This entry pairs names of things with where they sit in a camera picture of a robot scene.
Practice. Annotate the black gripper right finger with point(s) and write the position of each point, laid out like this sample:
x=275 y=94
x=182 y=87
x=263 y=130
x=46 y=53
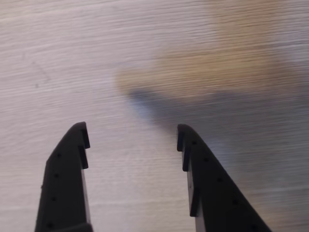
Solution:
x=217 y=198

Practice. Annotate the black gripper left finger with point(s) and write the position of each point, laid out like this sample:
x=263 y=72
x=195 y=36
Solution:
x=65 y=188

